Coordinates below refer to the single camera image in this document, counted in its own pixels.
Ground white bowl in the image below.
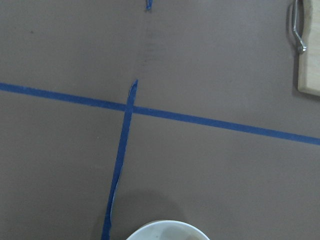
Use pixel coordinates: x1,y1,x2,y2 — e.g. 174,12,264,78
127,220,210,240

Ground bamboo cutting board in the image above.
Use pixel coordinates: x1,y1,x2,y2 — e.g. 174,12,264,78
289,0,320,97

